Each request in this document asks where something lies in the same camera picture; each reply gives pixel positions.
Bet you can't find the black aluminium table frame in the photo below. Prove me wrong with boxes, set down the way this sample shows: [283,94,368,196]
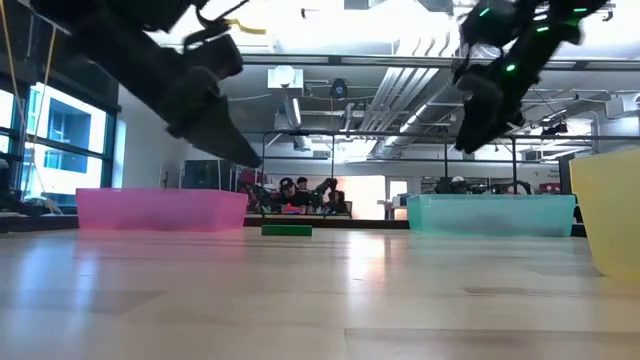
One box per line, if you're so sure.
[0,212,586,239]

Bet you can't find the person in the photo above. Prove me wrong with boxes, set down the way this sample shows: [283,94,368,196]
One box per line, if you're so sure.
[295,175,314,207]
[319,177,351,216]
[277,175,301,207]
[449,174,474,195]

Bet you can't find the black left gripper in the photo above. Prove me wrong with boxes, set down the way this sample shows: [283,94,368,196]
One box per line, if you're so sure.
[159,34,262,169]

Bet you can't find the yellow tape tag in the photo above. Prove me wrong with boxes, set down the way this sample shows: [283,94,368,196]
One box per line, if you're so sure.
[224,18,268,36]

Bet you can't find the white ceiling light box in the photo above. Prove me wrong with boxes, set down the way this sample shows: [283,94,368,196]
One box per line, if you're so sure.
[267,65,305,90]

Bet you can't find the green rectangular block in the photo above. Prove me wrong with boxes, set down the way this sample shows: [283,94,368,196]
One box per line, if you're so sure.
[260,224,314,238]

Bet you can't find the grey overhead beam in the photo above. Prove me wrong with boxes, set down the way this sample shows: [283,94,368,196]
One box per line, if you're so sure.
[239,52,466,69]

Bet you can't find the yellow translucent plastic bin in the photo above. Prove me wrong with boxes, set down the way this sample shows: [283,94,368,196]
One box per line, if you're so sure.
[569,148,640,281]

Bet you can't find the black computer monitor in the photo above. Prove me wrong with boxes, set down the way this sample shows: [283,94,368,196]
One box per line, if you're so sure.
[558,155,576,195]

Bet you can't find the black ceiling camera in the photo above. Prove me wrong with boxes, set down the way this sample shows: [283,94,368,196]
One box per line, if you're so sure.
[328,78,350,100]
[540,121,570,137]

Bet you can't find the black metal background frame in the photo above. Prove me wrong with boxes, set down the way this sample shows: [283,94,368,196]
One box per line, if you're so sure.
[239,128,640,194]

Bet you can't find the pink translucent plastic bin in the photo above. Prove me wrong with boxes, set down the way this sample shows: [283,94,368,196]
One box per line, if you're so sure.
[75,188,250,233]

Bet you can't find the teal translucent plastic bin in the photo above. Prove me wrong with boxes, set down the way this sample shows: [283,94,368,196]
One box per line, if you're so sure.
[406,193,577,238]

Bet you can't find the black cabinet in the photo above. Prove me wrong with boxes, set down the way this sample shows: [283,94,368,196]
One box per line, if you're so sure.
[182,159,239,192]

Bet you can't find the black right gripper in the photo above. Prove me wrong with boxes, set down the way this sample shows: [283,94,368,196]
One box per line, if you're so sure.
[453,44,546,155]

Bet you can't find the large glass window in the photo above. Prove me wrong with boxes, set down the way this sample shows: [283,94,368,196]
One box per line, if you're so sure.
[0,82,119,201]

